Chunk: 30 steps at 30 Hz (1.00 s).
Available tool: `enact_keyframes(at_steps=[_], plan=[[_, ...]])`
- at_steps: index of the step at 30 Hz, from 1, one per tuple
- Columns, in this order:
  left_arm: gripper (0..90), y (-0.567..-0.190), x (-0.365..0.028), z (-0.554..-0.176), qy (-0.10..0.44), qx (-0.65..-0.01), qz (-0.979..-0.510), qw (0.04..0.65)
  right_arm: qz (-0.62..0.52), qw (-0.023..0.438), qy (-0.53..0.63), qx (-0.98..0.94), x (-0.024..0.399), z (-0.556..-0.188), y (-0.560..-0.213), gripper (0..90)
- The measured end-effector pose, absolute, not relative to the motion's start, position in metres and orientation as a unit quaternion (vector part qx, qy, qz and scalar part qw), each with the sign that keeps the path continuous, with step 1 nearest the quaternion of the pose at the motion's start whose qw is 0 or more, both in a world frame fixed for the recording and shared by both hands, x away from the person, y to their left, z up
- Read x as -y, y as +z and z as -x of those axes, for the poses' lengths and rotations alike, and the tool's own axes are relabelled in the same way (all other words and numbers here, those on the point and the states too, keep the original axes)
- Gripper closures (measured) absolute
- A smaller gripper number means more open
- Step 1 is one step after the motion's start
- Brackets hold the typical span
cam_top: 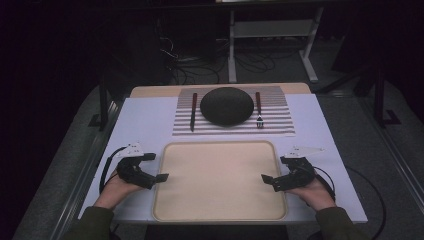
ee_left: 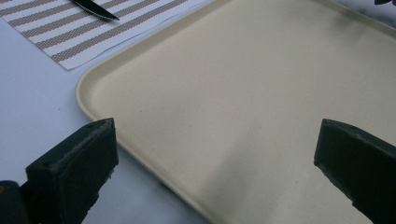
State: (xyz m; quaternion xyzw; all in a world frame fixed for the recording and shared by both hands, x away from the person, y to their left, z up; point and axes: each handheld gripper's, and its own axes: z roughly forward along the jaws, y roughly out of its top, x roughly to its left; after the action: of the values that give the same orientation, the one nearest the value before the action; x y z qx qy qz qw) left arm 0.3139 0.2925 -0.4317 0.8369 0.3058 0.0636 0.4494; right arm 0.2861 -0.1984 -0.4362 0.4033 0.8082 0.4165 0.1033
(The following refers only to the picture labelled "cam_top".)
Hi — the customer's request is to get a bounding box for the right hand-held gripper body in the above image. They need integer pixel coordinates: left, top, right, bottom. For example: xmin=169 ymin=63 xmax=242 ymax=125
xmin=273 ymin=146 xmax=325 ymax=193

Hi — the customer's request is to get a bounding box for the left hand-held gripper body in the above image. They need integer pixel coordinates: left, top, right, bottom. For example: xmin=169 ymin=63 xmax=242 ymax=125
xmin=115 ymin=142 xmax=158 ymax=190

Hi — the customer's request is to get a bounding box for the beige tray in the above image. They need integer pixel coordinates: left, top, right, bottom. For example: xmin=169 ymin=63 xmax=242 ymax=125
xmin=152 ymin=139 xmax=288 ymax=223

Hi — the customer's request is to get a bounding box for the brown handled knife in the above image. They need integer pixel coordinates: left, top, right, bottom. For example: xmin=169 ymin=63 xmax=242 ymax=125
xmin=189 ymin=92 xmax=198 ymax=133

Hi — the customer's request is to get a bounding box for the brown handled fork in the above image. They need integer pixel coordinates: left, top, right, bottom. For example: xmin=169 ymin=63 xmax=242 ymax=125
xmin=255 ymin=91 xmax=265 ymax=129

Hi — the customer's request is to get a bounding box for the dark round plate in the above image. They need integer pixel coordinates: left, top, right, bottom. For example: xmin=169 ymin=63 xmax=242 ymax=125
xmin=199 ymin=87 xmax=255 ymax=127

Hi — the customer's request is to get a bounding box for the person's right hand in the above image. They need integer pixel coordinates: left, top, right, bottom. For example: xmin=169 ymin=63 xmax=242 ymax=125
xmin=285 ymin=178 xmax=336 ymax=212

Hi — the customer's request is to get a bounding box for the person's left hand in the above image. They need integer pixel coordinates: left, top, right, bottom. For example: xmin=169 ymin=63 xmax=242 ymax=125
xmin=94 ymin=171 xmax=145 ymax=210

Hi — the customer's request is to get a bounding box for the striped woven placemat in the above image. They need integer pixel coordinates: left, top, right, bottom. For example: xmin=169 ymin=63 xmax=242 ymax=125
xmin=171 ymin=85 xmax=296 ymax=137

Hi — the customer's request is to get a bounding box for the black metal stand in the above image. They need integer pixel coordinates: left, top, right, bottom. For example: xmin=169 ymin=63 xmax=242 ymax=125
xmin=88 ymin=54 xmax=113 ymax=132
xmin=373 ymin=61 xmax=403 ymax=128

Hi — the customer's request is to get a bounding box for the left hand-held gripper black cable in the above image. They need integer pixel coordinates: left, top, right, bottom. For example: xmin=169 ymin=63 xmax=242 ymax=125
xmin=99 ymin=145 xmax=128 ymax=195

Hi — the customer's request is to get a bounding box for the hand-held gripper black cable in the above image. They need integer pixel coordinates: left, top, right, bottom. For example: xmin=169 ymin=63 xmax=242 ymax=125
xmin=99 ymin=145 xmax=128 ymax=195
xmin=312 ymin=165 xmax=336 ymax=202

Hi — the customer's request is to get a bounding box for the right hand-held gripper black cable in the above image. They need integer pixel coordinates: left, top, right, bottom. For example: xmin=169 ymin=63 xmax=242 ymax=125
xmin=312 ymin=165 xmax=336 ymax=202

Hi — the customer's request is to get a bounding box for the grey metal rail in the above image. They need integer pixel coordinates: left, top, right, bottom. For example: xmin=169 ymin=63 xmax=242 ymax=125
xmin=359 ymin=98 xmax=424 ymax=211
xmin=49 ymin=98 xmax=126 ymax=240

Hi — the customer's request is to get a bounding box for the black floor cable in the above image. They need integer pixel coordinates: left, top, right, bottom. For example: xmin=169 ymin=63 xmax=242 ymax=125
xmin=344 ymin=165 xmax=388 ymax=240

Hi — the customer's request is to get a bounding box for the tangle of black floor cables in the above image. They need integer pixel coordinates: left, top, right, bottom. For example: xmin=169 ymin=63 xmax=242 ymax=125
xmin=233 ymin=43 xmax=303 ymax=74
xmin=156 ymin=19 xmax=223 ymax=85

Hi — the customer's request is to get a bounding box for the white metal desk frame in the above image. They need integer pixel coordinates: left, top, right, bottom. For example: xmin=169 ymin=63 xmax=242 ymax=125
xmin=227 ymin=6 xmax=325 ymax=84

